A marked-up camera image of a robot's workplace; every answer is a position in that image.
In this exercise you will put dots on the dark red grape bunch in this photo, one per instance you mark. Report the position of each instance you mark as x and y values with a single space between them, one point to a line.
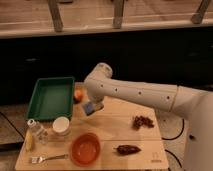
140 121

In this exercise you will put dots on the silver fork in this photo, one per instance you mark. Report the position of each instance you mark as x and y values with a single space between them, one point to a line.
40 159

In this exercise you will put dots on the blue sponge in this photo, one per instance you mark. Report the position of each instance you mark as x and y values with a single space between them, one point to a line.
88 108

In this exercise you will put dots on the white cup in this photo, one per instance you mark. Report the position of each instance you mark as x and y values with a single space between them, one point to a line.
61 125

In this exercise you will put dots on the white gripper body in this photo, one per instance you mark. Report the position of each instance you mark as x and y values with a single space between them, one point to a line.
98 106

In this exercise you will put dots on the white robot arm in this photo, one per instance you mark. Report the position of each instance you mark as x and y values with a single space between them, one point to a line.
193 105

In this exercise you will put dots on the orange bowl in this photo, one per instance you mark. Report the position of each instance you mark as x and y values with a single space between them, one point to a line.
85 149

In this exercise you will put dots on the orange peach fruit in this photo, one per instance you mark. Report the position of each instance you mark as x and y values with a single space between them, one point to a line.
78 95

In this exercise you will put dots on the clear plastic bottle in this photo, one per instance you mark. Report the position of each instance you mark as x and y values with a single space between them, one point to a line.
38 131

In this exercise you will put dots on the yellow corn cob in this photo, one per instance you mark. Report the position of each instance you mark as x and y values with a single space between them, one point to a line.
29 141

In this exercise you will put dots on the green plastic tray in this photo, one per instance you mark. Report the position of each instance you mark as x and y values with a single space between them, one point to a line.
51 98

